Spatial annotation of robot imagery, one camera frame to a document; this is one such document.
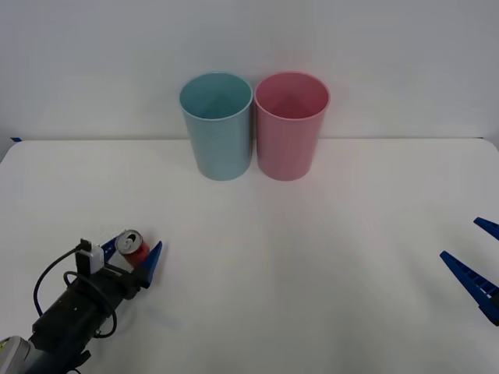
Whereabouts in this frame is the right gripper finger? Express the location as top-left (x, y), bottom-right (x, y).
top-left (439, 250), bottom-right (499, 326)
top-left (472, 217), bottom-right (499, 241)

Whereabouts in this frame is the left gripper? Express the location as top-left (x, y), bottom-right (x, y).
top-left (76, 234), bottom-right (164, 312)

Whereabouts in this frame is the red drink can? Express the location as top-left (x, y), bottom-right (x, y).
top-left (114, 228), bottom-right (152, 268)

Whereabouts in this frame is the pale blue plastic bin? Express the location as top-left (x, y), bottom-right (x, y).
top-left (179, 70), bottom-right (253, 182)

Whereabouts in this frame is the pink plastic bin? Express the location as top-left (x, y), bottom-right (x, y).
top-left (253, 71), bottom-right (331, 182)

